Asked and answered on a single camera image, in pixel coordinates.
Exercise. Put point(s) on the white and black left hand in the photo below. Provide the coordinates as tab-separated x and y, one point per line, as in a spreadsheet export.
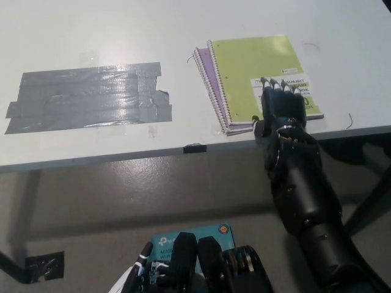
128	277

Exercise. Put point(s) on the black right hand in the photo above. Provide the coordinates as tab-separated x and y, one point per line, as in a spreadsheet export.
284	107

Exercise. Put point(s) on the green spiral notebook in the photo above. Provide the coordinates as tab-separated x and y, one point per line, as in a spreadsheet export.
244	61

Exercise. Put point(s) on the black robot body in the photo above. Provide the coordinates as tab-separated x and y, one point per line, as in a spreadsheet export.
214	268

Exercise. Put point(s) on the teal router box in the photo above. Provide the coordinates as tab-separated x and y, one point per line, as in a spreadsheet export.
163	244

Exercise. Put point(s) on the purple spiral notebook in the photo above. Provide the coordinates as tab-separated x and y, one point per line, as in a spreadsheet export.
207	70

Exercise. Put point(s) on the small black tape piece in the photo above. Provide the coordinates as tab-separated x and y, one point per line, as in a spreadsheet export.
195	149

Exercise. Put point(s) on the black table leg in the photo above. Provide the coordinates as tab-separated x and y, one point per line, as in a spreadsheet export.
10	265
366	207

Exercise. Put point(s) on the grey duct tape patch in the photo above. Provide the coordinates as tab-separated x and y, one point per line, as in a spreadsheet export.
91	97

